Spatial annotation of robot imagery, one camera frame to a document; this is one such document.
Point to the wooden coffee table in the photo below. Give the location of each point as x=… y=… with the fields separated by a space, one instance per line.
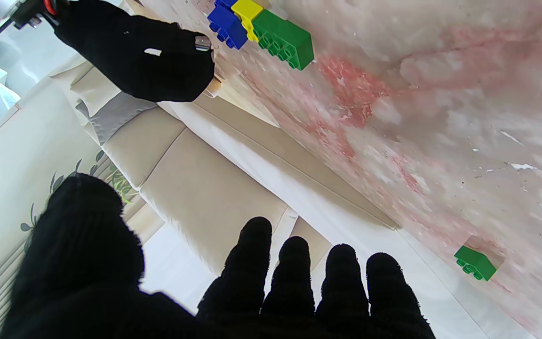
x=247 y=94

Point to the yellow toy brick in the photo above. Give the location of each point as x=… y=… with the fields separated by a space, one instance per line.
x=247 y=12

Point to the tall green branching houseplant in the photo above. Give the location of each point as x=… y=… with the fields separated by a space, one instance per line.
x=120 y=186

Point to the blue toy brick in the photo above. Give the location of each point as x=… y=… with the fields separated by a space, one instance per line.
x=226 y=23

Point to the beige sofa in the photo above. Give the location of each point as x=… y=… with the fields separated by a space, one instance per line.
x=214 y=188

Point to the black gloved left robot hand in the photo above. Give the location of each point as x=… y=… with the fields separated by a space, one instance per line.
x=83 y=273

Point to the white crumpled cloth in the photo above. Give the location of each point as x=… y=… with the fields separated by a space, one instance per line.
x=3 y=75

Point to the beige curtain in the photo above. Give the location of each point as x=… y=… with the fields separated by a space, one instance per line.
x=144 y=226

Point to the grey sofa cushion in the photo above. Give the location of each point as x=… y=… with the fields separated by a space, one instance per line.
x=115 y=115

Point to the beige sofa cushion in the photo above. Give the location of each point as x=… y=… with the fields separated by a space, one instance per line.
x=87 y=84

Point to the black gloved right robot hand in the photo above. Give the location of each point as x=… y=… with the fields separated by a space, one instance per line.
x=144 y=56

